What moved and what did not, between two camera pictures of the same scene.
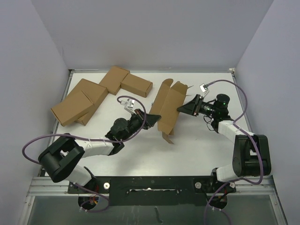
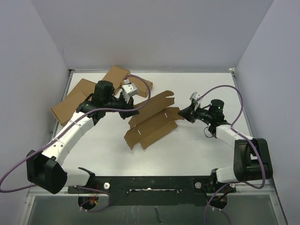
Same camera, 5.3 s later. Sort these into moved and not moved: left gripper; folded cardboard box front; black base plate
Moved: left gripper
Not moved: black base plate; folded cardboard box front
